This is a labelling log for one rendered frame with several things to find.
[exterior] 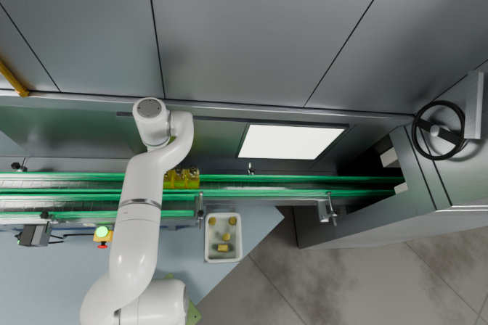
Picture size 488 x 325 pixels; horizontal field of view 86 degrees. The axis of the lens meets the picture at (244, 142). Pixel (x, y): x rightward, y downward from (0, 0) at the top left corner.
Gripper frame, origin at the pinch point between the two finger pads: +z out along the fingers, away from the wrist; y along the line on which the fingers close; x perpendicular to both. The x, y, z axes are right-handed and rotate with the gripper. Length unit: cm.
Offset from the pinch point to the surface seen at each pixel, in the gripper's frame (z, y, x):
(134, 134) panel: 5.3, -12.2, -11.5
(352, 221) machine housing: 46, 17, 99
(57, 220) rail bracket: 34, 15, -44
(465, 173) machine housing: -25, 15, 99
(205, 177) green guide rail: 29.5, -3.1, 17.6
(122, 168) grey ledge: 36.4, -10.0, -22.3
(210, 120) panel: -7.6, -12.0, 17.4
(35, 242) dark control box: 41, 22, -53
